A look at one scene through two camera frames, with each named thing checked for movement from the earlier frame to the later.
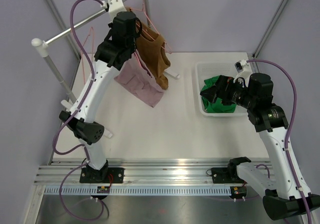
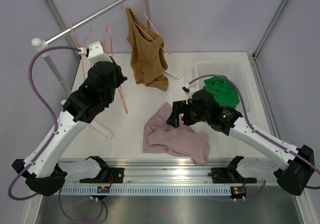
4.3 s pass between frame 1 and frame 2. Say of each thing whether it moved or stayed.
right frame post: stayed
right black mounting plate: stayed
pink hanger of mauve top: moved
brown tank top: stayed
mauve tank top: moved
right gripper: moved
